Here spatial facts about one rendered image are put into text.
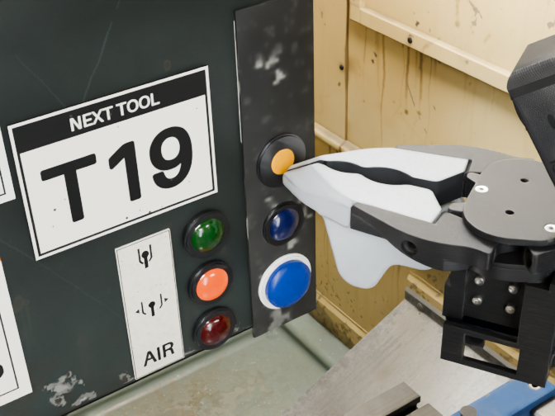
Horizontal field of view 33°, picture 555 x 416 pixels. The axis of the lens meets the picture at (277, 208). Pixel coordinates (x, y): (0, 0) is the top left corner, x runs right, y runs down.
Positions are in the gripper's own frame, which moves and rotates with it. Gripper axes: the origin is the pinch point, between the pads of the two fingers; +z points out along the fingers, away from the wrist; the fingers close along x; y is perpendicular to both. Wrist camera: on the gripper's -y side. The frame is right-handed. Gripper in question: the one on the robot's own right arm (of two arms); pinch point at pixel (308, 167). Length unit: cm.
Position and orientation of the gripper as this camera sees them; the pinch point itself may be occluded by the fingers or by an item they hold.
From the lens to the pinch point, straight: 48.0
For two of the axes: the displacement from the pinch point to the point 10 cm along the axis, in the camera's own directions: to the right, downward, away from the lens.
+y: 0.3, 8.4, 5.5
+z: -9.0, -2.1, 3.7
